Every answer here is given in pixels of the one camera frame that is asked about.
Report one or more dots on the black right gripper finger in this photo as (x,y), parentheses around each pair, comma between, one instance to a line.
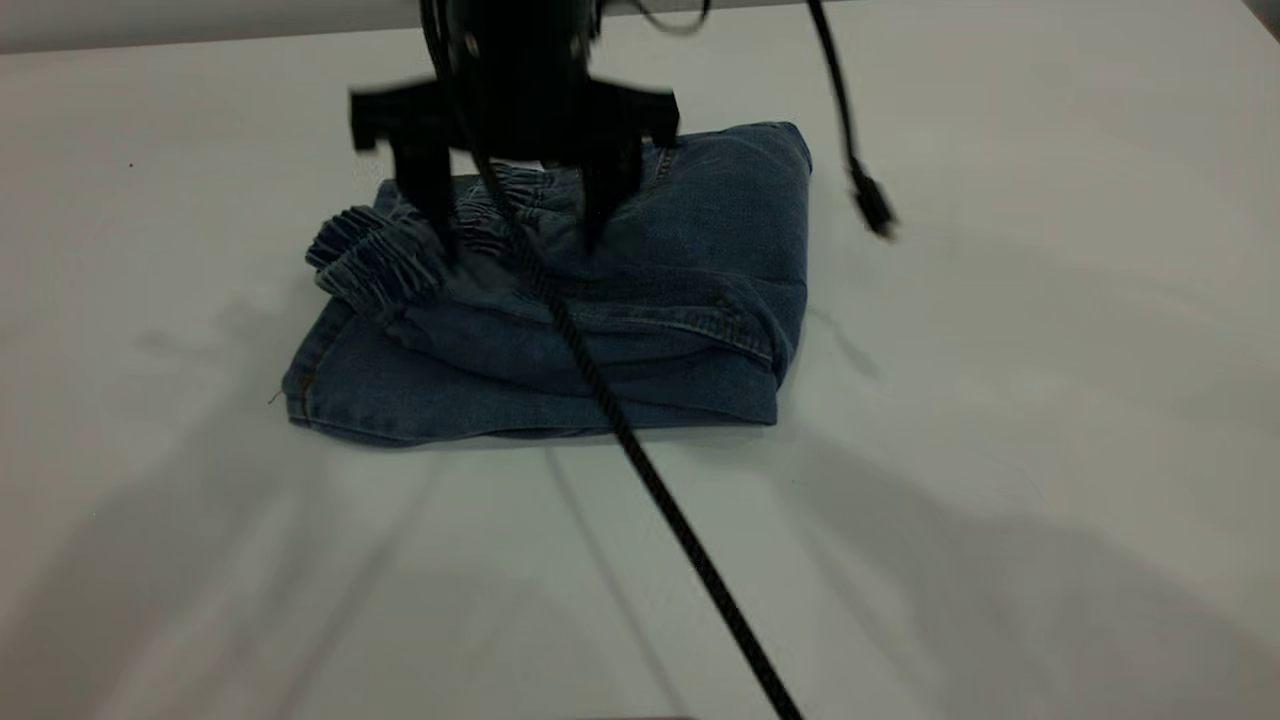
(608,195)
(432,200)

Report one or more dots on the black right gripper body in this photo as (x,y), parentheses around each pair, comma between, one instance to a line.
(520,90)

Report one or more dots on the blue denim printed shorts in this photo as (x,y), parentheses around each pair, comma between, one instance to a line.
(690,260)

